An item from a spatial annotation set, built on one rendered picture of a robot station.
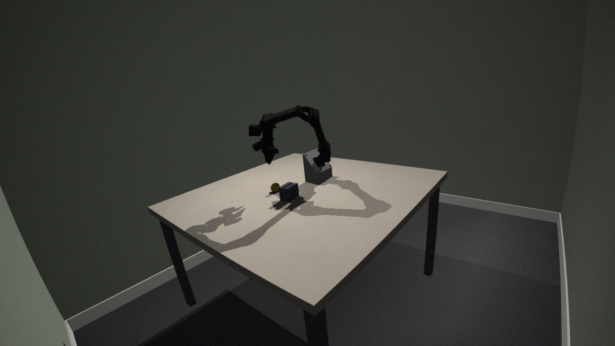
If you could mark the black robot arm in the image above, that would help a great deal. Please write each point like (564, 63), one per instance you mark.
(268, 122)

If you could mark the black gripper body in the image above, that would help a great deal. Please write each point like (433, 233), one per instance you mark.
(269, 148)

